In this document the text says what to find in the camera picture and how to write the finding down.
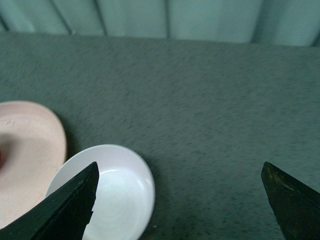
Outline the red apple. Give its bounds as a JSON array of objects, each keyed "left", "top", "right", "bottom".
[{"left": 0, "top": 149, "right": 6, "bottom": 169}]

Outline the white curtain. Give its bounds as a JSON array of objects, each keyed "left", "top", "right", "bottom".
[{"left": 0, "top": 0, "right": 320, "bottom": 47}]

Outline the pink plate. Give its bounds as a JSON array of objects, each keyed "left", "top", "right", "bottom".
[{"left": 0, "top": 101, "right": 67, "bottom": 228}]

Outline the light pink bowl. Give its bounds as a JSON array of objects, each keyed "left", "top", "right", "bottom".
[{"left": 45, "top": 144, "right": 156, "bottom": 240}]

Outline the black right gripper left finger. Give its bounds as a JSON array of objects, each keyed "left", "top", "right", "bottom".
[{"left": 0, "top": 162, "right": 99, "bottom": 240}]

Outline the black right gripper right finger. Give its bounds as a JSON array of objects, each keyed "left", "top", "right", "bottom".
[{"left": 261, "top": 161, "right": 320, "bottom": 240}]

